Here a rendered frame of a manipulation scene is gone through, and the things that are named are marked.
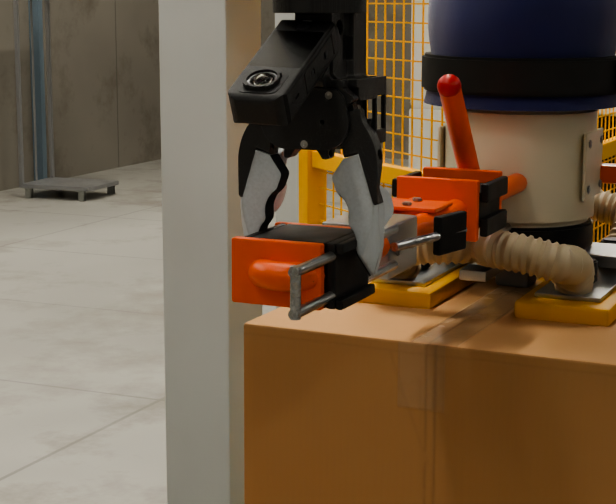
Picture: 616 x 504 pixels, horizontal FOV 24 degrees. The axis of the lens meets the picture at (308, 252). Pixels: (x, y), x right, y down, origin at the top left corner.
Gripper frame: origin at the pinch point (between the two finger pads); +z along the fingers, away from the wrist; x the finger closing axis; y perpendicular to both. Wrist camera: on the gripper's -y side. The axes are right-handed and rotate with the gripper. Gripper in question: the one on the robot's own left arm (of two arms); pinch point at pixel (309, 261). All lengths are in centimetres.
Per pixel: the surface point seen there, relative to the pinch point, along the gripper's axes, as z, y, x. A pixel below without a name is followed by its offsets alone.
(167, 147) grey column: 11, 165, 106
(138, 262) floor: 117, 553, 343
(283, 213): 58, 381, 179
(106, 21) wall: -2, 913, 581
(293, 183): 47, 381, 175
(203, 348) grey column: 53, 165, 98
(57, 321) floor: 117, 416, 303
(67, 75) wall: 38, 854, 581
